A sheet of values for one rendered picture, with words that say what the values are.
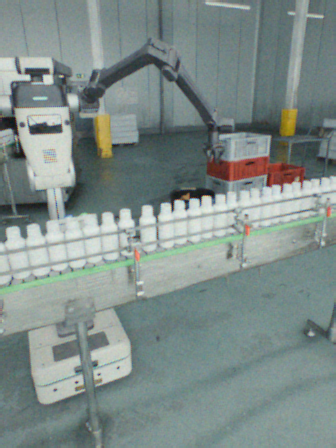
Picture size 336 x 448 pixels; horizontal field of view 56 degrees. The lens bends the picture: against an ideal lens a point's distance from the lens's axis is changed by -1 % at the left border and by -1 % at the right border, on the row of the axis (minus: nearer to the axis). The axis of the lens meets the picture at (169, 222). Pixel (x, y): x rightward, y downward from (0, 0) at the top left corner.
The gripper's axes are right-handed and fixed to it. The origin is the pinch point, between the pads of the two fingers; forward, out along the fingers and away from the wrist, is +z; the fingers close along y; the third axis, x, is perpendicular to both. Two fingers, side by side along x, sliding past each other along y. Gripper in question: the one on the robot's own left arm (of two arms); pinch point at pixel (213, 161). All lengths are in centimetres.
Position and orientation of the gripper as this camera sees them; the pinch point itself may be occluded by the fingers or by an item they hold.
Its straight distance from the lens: 168.4
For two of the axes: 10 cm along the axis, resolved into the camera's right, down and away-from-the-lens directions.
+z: 0.2, 9.4, 3.5
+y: -4.3, -3.1, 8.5
